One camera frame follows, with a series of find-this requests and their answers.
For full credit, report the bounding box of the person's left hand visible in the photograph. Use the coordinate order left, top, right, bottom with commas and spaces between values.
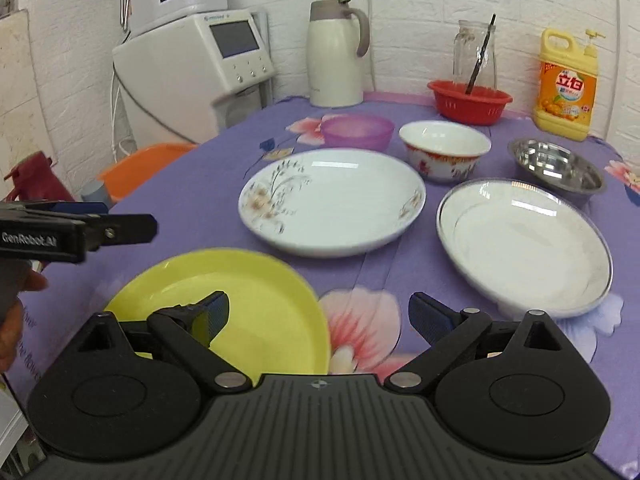
0, 270, 48, 373

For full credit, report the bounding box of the white red patterned bowl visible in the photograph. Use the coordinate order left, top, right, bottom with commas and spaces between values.
399, 120, 491, 183

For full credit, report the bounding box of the yellow plastic plate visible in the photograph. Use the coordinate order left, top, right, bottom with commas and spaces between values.
106, 248, 331, 382

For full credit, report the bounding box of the white thermos jug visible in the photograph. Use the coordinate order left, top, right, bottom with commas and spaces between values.
306, 0, 370, 108

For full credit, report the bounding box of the white silver-rimmed plate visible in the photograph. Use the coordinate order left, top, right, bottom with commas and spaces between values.
436, 179, 613, 320

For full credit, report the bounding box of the orange plastic stool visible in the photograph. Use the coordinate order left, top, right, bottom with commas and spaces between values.
96, 143, 198, 203

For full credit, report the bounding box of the black stirring stick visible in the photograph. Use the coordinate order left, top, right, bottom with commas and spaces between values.
465, 13, 497, 96

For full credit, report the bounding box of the red plastic basket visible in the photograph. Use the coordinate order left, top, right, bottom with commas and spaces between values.
427, 80, 513, 126

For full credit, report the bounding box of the white water dispenser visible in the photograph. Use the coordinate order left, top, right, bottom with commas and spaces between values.
113, 10, 276, 148

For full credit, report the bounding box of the glass pitcher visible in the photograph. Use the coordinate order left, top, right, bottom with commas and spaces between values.
452, 20, 497, 90

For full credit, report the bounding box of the purple plastic bowl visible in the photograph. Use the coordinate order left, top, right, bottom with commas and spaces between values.
320, 114, 395, 152

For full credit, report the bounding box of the yellow detergent bottle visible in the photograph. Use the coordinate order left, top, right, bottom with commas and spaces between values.
533, 28, 605, 142

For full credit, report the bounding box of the purple floral tablecloth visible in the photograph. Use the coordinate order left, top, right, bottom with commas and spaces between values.
8, 98, 639, 477

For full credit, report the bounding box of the stainless steel bowl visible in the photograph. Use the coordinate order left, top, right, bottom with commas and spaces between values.
508, 139, 605, 207

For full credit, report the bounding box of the white floral ceramic plate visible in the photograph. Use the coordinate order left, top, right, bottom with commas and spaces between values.
238, 148, 426, 258

